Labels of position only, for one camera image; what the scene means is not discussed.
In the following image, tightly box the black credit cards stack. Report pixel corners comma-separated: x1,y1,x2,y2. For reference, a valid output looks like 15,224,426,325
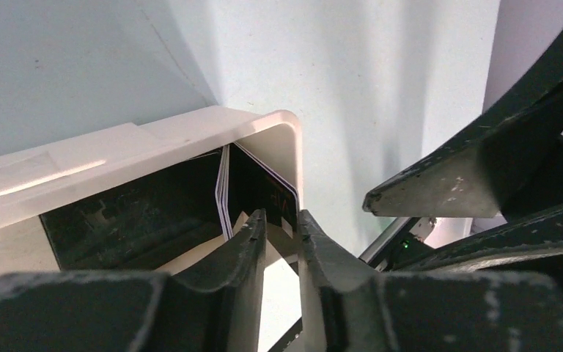
40,149,223,270

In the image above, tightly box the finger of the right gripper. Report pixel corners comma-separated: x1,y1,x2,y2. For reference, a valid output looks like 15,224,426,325
394,203,563,289
362,30,563,218

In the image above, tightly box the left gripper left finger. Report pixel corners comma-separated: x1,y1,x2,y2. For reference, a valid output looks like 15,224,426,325
0,210,267,351

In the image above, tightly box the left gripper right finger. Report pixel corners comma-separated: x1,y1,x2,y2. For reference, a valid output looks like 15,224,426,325
298,210,563,351

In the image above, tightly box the white plastic tray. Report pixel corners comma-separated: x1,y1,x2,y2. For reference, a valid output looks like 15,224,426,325
0,106,305,302

